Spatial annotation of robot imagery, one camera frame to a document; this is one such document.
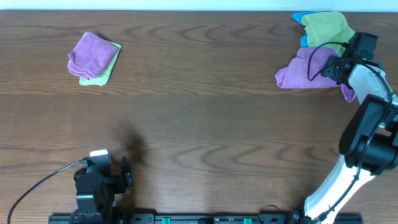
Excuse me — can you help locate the purple microfiber cloth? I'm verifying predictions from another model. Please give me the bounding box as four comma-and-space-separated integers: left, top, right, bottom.
275, 47, 338, 89

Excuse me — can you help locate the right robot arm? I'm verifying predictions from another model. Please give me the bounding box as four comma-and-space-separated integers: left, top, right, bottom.
289, 57, 397, 223

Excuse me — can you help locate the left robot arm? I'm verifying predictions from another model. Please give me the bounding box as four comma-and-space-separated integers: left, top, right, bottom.
69, 155, 134, 223

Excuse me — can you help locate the green microfiber cloth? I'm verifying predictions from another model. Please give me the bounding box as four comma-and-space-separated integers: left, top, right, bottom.
310, 11, 355, 47

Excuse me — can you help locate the blue microfiber cloth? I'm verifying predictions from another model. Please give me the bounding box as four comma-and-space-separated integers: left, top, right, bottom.
292, 11, 317, 47

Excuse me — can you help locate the folded light green cloth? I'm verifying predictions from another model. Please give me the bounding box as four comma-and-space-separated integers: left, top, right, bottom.
79, 41, 122, 86

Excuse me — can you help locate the folded purple cloth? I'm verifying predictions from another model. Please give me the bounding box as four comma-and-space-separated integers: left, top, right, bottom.
67, 32, 121, 80

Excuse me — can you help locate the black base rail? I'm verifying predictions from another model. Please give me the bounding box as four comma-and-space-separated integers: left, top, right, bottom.
48, 213, 364, 224

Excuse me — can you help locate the left black camera cable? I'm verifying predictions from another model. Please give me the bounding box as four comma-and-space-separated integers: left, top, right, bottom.
6, 159, 90, 224

